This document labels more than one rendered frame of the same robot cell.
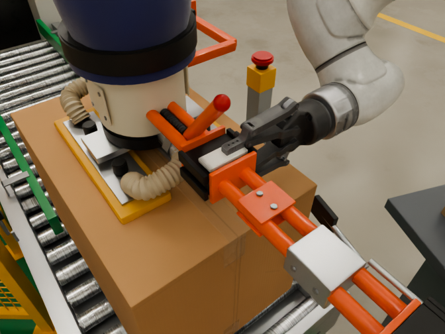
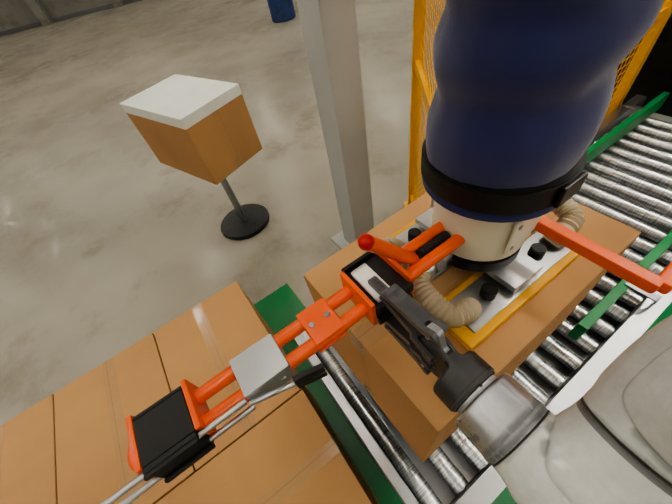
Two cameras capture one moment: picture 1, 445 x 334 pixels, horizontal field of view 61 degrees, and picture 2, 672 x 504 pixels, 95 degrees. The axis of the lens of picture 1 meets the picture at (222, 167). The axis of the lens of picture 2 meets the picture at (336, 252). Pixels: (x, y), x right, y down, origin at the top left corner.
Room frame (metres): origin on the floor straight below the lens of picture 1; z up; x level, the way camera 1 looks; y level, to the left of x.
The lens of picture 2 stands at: (0.42, -0.27, 1.63)
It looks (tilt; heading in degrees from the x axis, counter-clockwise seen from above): 49 degrees down; 102
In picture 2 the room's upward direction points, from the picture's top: 14 degrees counter-clockwise
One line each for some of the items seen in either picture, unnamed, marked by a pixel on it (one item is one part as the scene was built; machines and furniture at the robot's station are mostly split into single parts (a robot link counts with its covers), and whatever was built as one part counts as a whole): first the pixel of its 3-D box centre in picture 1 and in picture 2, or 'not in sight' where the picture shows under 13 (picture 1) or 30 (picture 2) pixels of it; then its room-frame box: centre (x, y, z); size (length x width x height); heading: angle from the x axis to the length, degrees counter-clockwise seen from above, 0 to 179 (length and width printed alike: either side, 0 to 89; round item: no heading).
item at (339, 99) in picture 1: (326, 112); (496, 413); (0.55, -0.18, 1.21); 0.09 x 0.06 x 0.09; 37
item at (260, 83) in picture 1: (253, 177); not in sight; (1.08, -0.12, 0.50); 0.07 x 0.07 x 1.00; 37
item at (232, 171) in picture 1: (217, 163); (376, 285); (0.42, 0.01, 1.20); 0.10 x 0.08 x 0.06; 127
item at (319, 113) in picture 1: (296, 128); (447, 364); (0.50, -0.13, 1.21); 0.09 x 0.07 x 0.08; 127
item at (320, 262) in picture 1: (322, 265); (263, 368); (0.24, -0.12, 1.20); 0.07 x 0.07 x 0.04; 37
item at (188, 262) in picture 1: (159, 205); (452, 300); (0.61, 0.16, 0.88); 0.60 x 0.40 x 0.40; 38
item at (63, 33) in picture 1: (132, 31); (497, 157); (0.62, 0.15, 1.32); 0.23 x 0.23 x 0.04
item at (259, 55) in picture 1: (262, 61); not in sight; (1.08, -0.12, 1.02); 0.07 x 0.07 x 0.04
